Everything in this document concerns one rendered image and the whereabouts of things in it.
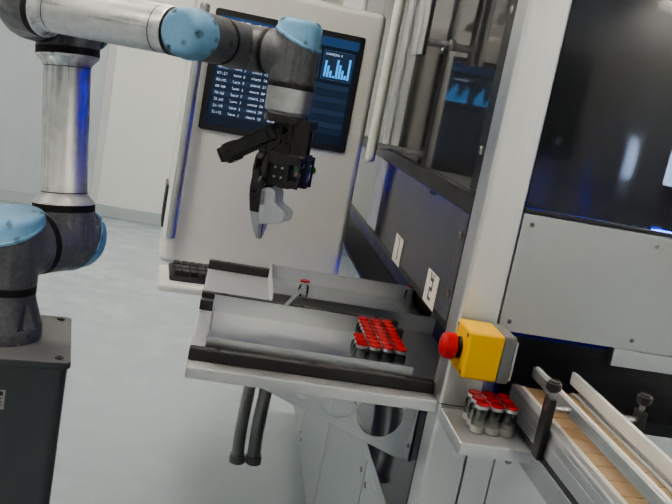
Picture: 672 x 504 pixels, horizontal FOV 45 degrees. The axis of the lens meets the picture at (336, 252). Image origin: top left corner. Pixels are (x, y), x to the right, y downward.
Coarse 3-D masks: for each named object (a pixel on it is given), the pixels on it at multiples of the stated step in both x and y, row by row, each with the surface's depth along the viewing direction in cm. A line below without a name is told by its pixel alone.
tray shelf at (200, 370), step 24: (216, 288) 173; (240, 288) 177; (264, 288) 181; (408, 336) 165; (432, 336) 168; (192, 360) 129; (408, 360) 149; (432, 360) 152; (240, 384) 127; (264, 384) 127; (288, 384) 128; (312, 384) 128; (336, 384) 130; (360, 384) 132; (408, 408) 131; (432, 408) 131
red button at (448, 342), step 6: (444, 336) 121; (450, 336) 120; (456, 336) 121; (444, 342) 120; (450, 342) 120; (456, 342) 120; (438, 348) 122; (444, 348) 120; (450, 348) 120; (456, 348) 120; (444, 354) 120; (450, 354) 120
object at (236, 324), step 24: (216, 312) 156; (240, 312) 156; (264, 312) 157; (288, 312) 157; (312, 312) 158; (216, 336) 142; (240, 336) 144; (264, 336) 147; (288, 336) 149; (312, 336) 152; (336, 336) 155; (312, 360) 133; (336, 360) 133; (360, 360) 133
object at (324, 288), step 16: (272, 272) 182; (288, 272) 190; (304, 272) 191; (320, 272) 191; (272, 288) 170; (288, 288) 184; (320, 288) 190; (336, 288) 192; (352, 288) 193; (368, 288) 193; (384, 288) 194; (400, 288) 194; (304, 304) 166; (320, 304) 166; (336, 304) 167; (352, 304) 181; (368, 304) 183; (384, 304) 186; (400, 304) 189; (400, 320) 169; (416, 320) 169; (432, 320) 169
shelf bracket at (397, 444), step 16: (288, 400) 139; (304, 400) 139; (320, 400) 139; (320, 416) 140; (352, 416) 141; (416, 416) 140; (352, 432) 141; (400, 432) 142; (384, 448) 142; (400, 448) 143
